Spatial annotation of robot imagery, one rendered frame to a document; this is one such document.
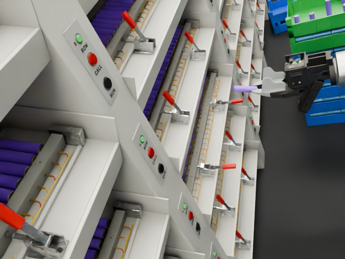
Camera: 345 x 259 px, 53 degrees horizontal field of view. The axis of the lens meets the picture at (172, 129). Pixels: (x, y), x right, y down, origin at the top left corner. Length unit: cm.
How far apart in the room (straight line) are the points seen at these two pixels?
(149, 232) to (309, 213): 91
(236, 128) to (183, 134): 57
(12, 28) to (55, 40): 5
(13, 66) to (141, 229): 37
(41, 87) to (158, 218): 31
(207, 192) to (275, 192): 65
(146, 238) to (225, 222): 48
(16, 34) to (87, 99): 12
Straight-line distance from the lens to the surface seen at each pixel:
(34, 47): 44
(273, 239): 141
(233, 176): 118
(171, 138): 78
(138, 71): 66
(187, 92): 90
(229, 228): 107
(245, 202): 135
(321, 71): 96
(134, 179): 60
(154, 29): 79
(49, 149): 51
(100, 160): 51
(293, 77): 94
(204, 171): 94
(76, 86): 48
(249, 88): 100
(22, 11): 45
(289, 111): 185
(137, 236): 64
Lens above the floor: 121
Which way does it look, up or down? 37 degrees down
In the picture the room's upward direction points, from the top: 28 degrees counter-clockwise
